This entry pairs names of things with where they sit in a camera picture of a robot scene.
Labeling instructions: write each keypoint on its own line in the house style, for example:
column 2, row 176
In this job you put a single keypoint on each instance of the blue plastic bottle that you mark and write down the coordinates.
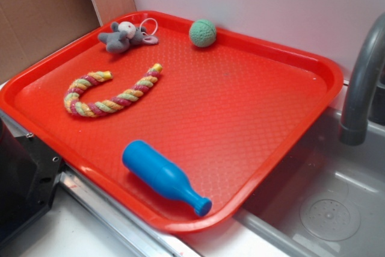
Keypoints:
column 163, row 176

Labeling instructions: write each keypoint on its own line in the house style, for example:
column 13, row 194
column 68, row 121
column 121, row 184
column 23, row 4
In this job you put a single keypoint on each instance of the red plastic tray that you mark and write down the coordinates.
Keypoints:
column 226, row 114

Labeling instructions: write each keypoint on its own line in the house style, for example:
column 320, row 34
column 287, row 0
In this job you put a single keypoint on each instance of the green rubber ball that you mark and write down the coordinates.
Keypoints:
column 202, row 33

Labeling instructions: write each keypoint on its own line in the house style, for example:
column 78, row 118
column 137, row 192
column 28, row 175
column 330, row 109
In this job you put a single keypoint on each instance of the grey plush mouse toy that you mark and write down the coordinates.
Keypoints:
column 126, row 34

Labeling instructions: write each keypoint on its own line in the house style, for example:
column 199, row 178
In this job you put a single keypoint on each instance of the grey toy sink basin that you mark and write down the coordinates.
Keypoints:
column 324, row 198

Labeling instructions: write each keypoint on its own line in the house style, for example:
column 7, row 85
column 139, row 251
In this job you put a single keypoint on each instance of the grey toy faucet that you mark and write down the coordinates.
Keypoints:
column 364, row 100

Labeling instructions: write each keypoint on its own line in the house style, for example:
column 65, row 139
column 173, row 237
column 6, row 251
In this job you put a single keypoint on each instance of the brown cardboard panel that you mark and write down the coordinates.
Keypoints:
column 34, row 29

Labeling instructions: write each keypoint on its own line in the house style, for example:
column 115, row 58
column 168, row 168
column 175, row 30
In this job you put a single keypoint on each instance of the multicolour twisted rope toy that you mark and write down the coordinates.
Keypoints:
column 75, row 107

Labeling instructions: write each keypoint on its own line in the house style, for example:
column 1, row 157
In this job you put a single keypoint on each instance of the metal rail strip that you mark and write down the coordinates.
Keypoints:
column 84, row 221

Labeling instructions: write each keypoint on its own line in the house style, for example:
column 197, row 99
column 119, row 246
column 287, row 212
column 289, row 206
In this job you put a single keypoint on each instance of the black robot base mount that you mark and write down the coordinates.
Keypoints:
column 30, row 171

